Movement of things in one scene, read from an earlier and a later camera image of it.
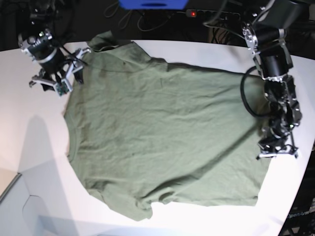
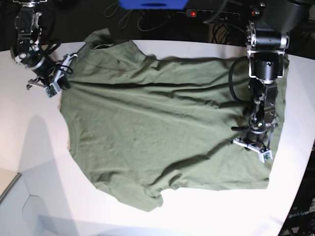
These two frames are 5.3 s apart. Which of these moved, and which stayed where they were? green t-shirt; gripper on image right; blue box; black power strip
Moved: green t-shirt; gripper on image right
Stayed: black power strip; blue box
